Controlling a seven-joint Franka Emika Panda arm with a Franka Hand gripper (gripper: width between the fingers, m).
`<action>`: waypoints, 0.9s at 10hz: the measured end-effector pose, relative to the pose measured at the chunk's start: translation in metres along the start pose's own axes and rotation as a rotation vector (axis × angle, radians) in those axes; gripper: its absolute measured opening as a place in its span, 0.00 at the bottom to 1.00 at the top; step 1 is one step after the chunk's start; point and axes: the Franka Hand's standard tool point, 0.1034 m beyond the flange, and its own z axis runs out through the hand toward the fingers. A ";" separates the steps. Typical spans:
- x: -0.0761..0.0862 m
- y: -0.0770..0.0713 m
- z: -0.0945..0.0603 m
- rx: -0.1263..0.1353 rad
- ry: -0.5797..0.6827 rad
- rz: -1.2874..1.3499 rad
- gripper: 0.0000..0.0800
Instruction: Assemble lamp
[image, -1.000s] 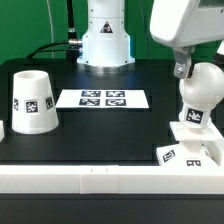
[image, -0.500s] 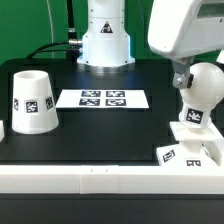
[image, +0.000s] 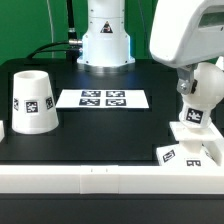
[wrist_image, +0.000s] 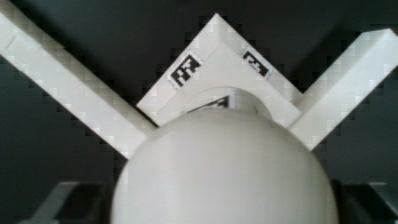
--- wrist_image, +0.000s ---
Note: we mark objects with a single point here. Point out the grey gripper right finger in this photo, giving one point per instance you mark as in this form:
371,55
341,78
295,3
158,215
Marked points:
383,204

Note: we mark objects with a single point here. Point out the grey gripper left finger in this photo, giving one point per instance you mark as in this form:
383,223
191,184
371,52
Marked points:
44,214

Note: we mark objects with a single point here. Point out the white lamp bulb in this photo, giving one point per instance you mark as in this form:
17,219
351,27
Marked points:
223,172

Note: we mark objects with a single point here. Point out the white lamp base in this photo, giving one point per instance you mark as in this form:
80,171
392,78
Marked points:
220,63

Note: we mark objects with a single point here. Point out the white front fence bar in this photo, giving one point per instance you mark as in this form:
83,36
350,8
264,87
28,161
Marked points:
40,59

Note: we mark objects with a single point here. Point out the white fence bar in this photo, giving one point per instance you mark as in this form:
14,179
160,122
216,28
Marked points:
344,84
40,59

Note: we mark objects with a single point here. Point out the white right fence bar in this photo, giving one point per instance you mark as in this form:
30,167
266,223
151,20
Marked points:
344,84

